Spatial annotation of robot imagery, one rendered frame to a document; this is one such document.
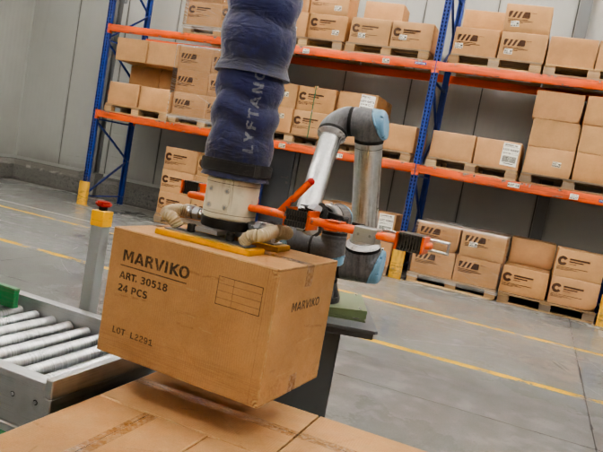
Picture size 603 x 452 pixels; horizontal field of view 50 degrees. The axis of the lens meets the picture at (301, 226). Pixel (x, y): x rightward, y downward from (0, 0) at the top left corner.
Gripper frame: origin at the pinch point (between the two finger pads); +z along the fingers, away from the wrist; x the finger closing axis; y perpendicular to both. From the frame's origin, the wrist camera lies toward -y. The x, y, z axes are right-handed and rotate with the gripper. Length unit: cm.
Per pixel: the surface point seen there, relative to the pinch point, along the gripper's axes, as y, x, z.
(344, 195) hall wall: 264, -32, -836
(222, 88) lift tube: 32.8, 34.5, 7.6
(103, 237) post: 112, -32, -48
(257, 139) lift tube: 19.4, 21.2, 4.5
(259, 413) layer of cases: 6, -65, -4
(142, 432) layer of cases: 25, -65, 34
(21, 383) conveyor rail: 68, -63, 36
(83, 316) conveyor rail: 101, -61, -28
